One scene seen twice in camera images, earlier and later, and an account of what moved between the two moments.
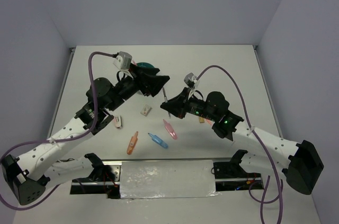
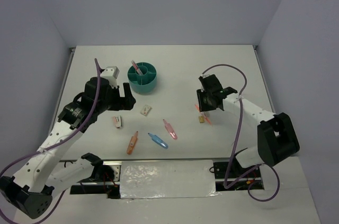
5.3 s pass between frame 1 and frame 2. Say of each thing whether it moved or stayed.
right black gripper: moved
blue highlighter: stayed
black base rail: stayed
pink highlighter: stayed
